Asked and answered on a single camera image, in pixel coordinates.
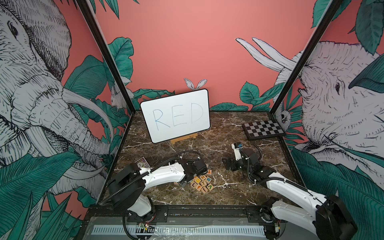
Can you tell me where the pile of wooden letter blocks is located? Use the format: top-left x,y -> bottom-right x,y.
190,169 -> 215,194

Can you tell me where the whiteboard with RED writing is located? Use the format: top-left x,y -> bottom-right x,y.
140,89 -> 211,144

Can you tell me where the white slotted cable duct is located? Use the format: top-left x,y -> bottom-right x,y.
89,224 -> 266,238

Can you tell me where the black front mounting rail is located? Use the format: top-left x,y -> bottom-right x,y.
86,205 -> 266,224

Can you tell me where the small wooden easel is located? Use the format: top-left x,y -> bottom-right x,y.
170,133 -> 198,145

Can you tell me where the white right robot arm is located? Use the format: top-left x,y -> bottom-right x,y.
222,142 -> 358,240

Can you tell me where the black white checkerboard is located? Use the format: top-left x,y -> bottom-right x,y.
242,120 -> 285,141

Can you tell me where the playing card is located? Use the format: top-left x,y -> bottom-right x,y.
136,157 -> 151,168

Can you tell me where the black right frame post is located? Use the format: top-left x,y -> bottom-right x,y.
269,0 -> 343,116

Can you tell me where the black frame post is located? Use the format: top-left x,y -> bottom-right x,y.
269,0 -> 343,116
76,0 -> 136,114

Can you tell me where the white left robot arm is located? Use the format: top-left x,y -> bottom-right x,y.
104,157 -> 208,219

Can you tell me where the black left frame post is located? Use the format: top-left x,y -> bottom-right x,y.
76,0 -> 136,114

